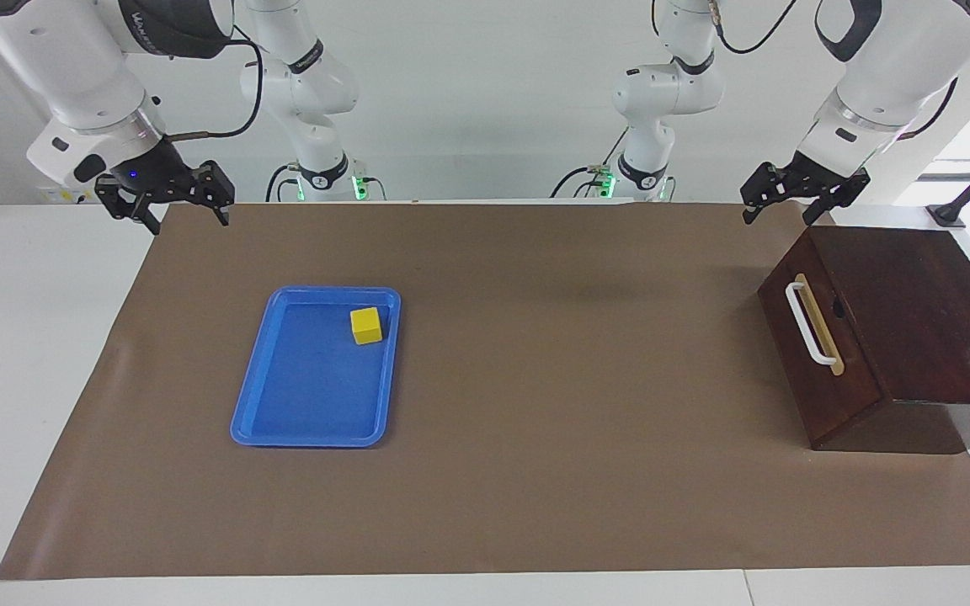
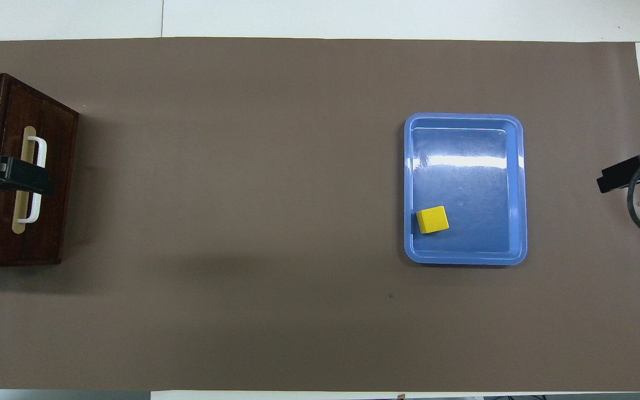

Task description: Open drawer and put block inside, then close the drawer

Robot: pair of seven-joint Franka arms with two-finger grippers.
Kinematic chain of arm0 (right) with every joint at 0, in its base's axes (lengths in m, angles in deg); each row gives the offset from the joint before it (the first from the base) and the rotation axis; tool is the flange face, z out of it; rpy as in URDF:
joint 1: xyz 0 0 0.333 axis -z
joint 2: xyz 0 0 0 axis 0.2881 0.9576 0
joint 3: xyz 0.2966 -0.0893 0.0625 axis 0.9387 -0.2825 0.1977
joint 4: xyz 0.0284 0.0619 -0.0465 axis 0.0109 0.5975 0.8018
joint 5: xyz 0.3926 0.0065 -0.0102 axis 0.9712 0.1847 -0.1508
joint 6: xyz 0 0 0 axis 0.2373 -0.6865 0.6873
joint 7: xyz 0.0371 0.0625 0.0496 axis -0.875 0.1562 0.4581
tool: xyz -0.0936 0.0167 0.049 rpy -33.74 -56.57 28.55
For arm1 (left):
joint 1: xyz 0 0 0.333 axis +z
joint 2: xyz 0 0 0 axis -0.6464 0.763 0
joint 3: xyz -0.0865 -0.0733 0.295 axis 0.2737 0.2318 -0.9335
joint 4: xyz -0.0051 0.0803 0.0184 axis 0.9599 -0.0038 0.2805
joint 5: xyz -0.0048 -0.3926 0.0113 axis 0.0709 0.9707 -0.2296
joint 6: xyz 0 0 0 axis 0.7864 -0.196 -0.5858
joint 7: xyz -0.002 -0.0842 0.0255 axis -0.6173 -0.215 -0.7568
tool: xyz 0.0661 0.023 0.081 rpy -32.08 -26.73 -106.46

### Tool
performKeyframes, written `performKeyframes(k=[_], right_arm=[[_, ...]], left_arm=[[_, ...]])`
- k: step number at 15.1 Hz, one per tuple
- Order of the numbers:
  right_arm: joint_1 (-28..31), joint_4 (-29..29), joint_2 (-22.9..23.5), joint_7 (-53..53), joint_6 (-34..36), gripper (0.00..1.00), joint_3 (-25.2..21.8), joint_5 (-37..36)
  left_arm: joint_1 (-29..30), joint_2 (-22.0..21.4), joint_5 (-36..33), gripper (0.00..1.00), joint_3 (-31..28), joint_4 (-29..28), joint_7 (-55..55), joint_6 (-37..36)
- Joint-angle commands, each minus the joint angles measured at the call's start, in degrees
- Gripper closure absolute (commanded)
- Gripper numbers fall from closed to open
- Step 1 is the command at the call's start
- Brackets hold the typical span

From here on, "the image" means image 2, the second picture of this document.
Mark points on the yellow block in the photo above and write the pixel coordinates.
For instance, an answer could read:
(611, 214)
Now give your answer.
(432, 220)

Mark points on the blue plastic tray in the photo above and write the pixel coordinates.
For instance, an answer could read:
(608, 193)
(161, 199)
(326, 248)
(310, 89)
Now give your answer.
(464, 183)

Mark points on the brown table mat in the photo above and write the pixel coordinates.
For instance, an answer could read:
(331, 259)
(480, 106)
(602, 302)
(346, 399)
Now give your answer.
(242, 222)

